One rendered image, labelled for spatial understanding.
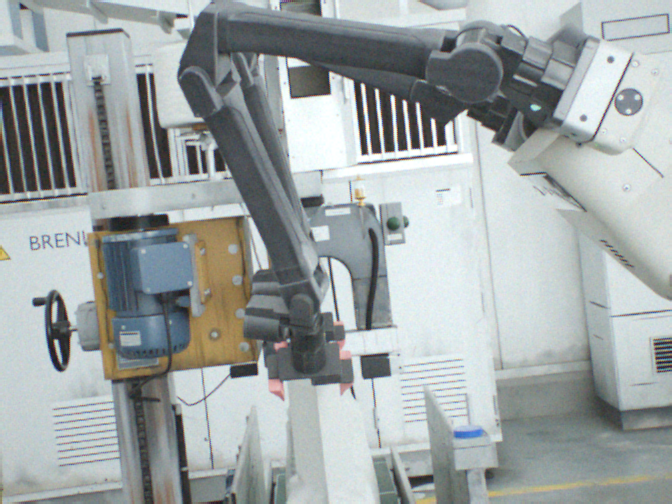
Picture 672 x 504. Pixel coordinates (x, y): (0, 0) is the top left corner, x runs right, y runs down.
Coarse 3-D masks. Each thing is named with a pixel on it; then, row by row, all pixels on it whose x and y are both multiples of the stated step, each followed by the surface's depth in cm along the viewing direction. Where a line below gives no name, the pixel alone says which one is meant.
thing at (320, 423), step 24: (288, 384) 216; (336, 384) 212; (312, 408) 203; (336, 408) 210; (312, 432) 205; (336, 432) 209; (312, 456) 207; (336, 456) 208; (288, 480) 221; (312, 480) 209; (336, 480) 207; (360, 480) 219
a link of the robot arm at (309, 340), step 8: (320, 312) 185; (280, 320) 184; (288, 320) 184; (320, 320) 184; (280, 328) 184; (296, 328) 183; (304, 328) 183; (312, 328) 183; (320, 328) 183; (280, 336) 186; (296, 336) 184; (304, 336) 183; (312, 336) 183; (320, 336) 184; (296, 344) 185; (304, 344) 184; (312, 344) 185; (320, 344) 186; (304, 352) 186; (312, 352) 186
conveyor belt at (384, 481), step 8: (376, 464) 422; (384, 464) 420; (280, 472) 427; (376, 472) 410; (384, 472) 409; (280, 480) 415; (384, 480) 398; (280, 488) 404; (384, 488) 388; (392, 488) 387; (280, 496) 393; (384, 496) 378; (392, 496) 377
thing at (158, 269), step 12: (132, 252) 225; (144, 252) 221; (156, 252) 222; (168, 252) 223; (180, 252) 224; (132, 264) 226; (144, 264) 221; (156, 264) 222; (168, 264) 223; (180, 264) 224; (132, 276) 227; (144, 276) 221; (156, 276) 222; (168, 276) 223; (180, 276) 224; (192, 276) 226; (144, 288) 221; (156, 288) 222; (168, 288) 223; (180, 288) 224; (168, 300) 226
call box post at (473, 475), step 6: (468, 468) 241; (474, 468) 241; (480, 468) 241; (468, 474) 241; (474, 474) 241; (480, 474) 241; (468, 480) 241; (474, 480) 241; (480, 480) 241; (468, 486) 241; (474, 486) 241; (480, 486) 241; (468, 492) 242; (474, 492) 241; (480, 492) 241; (468, 498) 243; (474, 498) 241; (480, 498) 241
